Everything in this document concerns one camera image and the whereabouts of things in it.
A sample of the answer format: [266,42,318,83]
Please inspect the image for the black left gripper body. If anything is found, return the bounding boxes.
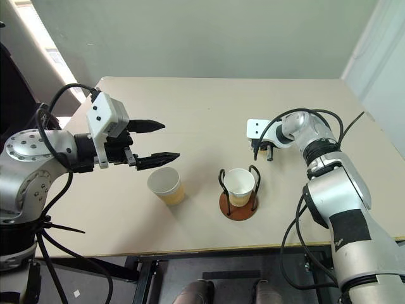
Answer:
[104,128,140,169]

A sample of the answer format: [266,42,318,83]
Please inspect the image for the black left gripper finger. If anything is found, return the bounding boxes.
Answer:
[127,119,166,134]
[135,152,181,172]

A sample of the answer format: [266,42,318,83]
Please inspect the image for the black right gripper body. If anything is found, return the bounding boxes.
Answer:
[251,137,276,153]

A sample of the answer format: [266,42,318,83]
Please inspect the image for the white and tan paper cup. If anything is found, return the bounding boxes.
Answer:
[223,168,256,208]
[146,167,186,207]

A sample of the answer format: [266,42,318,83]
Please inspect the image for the black zip tie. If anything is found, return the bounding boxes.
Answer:
[37,215,87,236]
[334,111,366,150]

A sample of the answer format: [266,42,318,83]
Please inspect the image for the black flat floor pad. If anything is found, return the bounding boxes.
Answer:
[202,269,262,281]

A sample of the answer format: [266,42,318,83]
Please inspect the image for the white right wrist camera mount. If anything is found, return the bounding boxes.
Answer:
[246,118,270,141]

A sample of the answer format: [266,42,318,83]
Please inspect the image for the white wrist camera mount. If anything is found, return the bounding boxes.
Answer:
[85,91,130,168]
[246,118,270,141]

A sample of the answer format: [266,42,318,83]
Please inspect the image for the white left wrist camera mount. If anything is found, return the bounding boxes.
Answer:
[85,91,130,168]

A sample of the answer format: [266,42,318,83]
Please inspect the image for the brown wire cup holder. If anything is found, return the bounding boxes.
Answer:
[218,164,261,222]

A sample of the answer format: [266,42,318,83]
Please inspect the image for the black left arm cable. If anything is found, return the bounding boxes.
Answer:
[27,82,115,304]

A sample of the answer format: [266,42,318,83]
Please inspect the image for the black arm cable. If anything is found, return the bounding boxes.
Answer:
[252,108,346,291]
[27,82,115,304]

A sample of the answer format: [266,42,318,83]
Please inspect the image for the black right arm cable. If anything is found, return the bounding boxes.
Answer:
[252,108,346,291]

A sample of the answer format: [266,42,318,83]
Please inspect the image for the black metal table frame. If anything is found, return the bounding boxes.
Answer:
[34,239,405,304]

